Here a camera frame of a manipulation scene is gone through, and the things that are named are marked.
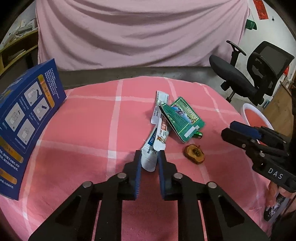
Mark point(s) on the small green bottle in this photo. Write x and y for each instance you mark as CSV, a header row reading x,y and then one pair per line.
x,y
198,134

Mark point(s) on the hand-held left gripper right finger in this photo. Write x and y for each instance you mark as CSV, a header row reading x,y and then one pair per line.
x,y
161,178

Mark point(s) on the white sachet wrapper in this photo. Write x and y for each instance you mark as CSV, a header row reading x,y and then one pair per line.
x,y
159,102

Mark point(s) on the blue cardboard box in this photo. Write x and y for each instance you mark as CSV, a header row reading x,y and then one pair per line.
x,y
27,120

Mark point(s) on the person's right hand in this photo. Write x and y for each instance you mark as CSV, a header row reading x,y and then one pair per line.
x,y
271,194

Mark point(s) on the green hanging dustpan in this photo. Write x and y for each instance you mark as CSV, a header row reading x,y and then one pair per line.
x,y
251,24

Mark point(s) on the black office chair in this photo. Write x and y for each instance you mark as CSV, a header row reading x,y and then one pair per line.
x,y
242,81

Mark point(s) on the red wall poster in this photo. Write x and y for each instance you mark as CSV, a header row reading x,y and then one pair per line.
x,y
260,9

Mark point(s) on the white toothpaste tube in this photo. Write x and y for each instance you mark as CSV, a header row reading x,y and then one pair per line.
x,y
150,157

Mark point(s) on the stack of books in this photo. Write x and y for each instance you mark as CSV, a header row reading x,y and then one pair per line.
x,y
22,29

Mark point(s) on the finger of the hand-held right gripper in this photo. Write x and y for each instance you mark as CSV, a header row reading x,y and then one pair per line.
x,y
235,139
245,129

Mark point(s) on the pink checkered blanket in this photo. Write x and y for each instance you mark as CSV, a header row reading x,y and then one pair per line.
x,y
92,139

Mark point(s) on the pink hanging sheet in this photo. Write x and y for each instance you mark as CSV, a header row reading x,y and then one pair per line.
x,y
138,34

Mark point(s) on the orange bucket with white rim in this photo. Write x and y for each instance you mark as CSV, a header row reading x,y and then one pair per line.
x,y
252,115

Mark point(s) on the wooden cabinet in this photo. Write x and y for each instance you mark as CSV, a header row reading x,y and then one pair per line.
x,y
277,109

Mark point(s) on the wooden shelf unit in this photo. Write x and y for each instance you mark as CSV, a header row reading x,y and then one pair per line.
x,y
16,53

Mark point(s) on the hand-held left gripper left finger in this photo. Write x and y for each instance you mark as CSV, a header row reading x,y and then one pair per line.
x,y
138,178

